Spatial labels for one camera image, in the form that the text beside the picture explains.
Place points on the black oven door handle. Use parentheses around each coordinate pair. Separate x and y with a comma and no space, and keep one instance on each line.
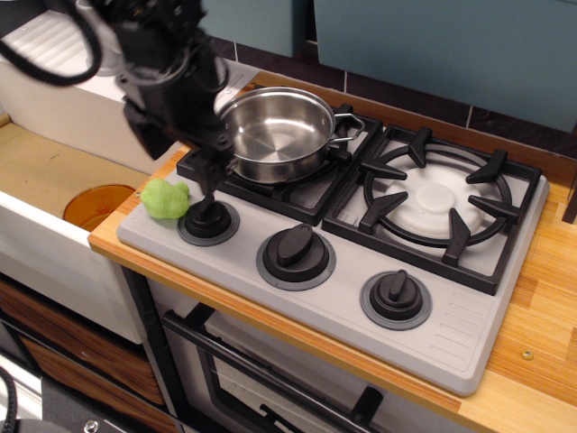
(192,328)

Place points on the green toy cauliflower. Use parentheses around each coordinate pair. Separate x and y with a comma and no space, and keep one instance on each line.
(163,200)

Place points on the black burner grate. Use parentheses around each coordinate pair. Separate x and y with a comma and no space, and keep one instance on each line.
(307,200)
(462,214)

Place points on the stainless steel pot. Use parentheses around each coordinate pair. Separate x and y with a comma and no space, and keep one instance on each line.
(283,134)

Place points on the grey toy stove top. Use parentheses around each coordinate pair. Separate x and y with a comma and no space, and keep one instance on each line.
(451,349)

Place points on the black stove knob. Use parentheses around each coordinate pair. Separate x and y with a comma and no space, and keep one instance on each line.
(209,222)
(296,259)
(396,301)

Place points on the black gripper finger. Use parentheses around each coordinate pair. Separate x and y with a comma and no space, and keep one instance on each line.
(153,140)
(212,169)

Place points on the black left burner grate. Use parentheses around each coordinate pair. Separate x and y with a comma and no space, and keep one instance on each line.
(307,200)

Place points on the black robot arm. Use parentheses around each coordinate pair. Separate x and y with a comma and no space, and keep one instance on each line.
(157,33)

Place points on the black right burner grate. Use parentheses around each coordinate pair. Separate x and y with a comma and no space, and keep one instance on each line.
(462,214)

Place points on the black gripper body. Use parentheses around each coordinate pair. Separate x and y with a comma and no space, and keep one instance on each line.
(181,99)

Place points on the wooden drawer fronts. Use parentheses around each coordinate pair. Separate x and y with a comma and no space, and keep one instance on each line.
(108,370)

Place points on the black middle stove knob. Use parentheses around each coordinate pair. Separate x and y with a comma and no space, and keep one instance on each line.
(296,259)

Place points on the white toy sink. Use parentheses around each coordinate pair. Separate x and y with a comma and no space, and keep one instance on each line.
(56,143)

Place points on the grey toy faucet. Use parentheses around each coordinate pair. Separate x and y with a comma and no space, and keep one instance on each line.
(112,55)

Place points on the black right stove knob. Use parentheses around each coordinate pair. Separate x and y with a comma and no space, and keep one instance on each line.
(396,301)

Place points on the orange sink drain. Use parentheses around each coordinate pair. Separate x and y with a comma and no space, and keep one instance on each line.
(91,207)

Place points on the black left stove knob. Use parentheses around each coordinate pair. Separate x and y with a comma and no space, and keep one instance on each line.
(209,222)

